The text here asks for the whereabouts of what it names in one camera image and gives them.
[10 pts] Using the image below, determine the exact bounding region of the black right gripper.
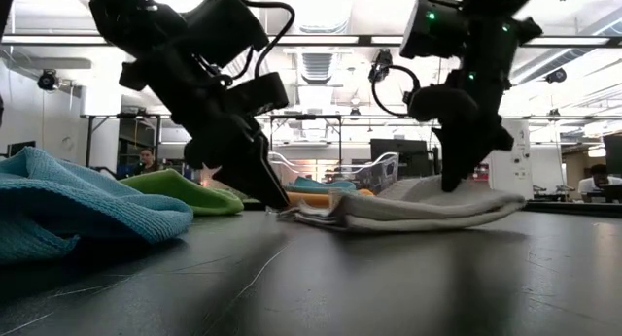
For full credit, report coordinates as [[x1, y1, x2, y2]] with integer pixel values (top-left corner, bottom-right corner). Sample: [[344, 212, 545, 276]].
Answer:
[[432, 68, 516, 193]]

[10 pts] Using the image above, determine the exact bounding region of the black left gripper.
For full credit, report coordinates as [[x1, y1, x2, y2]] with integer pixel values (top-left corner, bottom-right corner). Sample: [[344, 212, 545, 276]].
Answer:
[[119, 43, 292, 211]]

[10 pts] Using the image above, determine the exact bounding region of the orange microfiber towel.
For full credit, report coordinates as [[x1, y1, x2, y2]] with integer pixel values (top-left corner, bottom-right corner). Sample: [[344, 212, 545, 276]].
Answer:
[[286, 188, 376, 210]]

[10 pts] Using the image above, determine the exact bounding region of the teal microfiber towel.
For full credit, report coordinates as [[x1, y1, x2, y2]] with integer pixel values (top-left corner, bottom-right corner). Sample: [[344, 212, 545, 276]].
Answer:
[[284, 175, 359, 195]]

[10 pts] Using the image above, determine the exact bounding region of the light grey microfiber towel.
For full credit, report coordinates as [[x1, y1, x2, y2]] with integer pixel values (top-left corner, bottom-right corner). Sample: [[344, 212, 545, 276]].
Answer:
[[277, 174, 528, 233]]

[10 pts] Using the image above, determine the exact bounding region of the light blue microfiber towel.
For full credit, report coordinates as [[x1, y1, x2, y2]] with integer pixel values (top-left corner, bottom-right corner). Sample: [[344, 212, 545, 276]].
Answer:
[[0, 146, 194, 264]]

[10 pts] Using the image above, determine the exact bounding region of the green microfiber towel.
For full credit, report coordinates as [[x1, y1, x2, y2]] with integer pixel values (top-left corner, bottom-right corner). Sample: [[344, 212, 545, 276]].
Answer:
[[120, 168, 245, 217]]

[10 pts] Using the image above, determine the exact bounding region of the black background monitor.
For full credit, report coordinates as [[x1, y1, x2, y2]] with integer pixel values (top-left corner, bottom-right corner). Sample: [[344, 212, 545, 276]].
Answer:
[[369, 138, 432, 178]]

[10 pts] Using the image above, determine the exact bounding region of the clear plastic bin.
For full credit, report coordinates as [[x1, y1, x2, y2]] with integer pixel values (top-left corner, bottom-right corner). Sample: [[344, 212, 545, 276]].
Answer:
[[268, 151, 401, 195]]

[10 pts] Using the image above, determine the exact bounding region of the person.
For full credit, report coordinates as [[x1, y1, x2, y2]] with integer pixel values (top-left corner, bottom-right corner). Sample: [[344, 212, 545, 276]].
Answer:
[[577, 163, 622, 204], [130, 147, 160, 176]]

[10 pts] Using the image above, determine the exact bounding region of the large dark monitor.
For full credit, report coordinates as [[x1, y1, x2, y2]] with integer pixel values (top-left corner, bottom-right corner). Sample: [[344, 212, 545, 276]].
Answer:
[[604, 134, 622, 177]]

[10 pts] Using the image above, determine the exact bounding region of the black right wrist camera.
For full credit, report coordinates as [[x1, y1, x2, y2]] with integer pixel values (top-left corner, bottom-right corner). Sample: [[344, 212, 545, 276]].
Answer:
[[406, 84, 480, 123]]

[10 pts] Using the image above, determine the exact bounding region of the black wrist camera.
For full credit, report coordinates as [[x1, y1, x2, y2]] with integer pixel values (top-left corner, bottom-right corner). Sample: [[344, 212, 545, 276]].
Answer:
[[225, 72, 291, 118], [406, 84, 480, 123]]

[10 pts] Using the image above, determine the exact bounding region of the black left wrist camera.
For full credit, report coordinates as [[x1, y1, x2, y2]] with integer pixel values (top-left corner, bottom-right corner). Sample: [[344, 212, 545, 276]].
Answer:
[[225, 72, 291, 118]]

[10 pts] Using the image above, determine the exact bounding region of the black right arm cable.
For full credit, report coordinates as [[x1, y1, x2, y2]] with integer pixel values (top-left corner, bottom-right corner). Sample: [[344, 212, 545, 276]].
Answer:
[[371, 63, 422, 118]]

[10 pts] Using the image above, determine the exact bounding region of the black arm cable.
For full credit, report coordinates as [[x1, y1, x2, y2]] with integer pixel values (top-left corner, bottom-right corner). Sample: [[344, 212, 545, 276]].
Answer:
[[371, 63, 422, 118], [232, 0, 296, 80]]

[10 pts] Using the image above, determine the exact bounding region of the black overhead camera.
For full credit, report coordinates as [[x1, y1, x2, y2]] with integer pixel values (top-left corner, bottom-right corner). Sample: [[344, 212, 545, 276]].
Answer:
[[367, 49, 394, 84]]

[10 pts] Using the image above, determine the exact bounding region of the black background workbench frame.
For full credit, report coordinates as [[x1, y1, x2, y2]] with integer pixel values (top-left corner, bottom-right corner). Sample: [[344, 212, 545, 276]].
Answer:
[[80, 112, 162, 167]]

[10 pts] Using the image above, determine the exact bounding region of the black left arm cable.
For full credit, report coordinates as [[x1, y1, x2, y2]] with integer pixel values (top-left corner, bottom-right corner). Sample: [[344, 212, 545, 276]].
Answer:
[[232, 0, 296, 80]]

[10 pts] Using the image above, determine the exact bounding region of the small dark wall screen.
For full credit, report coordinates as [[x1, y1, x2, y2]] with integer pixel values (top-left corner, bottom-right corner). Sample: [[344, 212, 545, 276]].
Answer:
[[7, 140, 37, 160]]

